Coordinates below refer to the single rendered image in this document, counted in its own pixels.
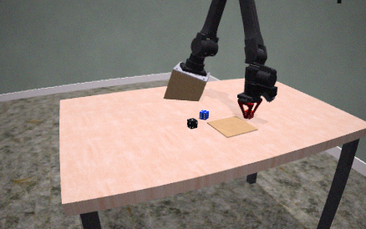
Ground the red die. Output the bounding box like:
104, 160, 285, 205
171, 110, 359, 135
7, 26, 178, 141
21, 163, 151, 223
248, 110, 254, 120

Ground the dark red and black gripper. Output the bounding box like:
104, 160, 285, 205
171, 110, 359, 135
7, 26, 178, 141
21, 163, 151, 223
237, 80, 262, 119

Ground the blue die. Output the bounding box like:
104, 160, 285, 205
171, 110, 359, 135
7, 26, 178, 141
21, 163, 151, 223
199, 110, 209, 120

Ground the tan flat mat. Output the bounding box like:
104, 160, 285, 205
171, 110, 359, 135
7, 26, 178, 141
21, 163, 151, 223
206, 116, 258, 138

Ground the black die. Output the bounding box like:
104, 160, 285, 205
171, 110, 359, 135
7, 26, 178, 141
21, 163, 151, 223
187, 118, 198, 130

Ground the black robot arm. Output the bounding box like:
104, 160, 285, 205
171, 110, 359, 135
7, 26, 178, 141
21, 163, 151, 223
180, 0, 277, 103

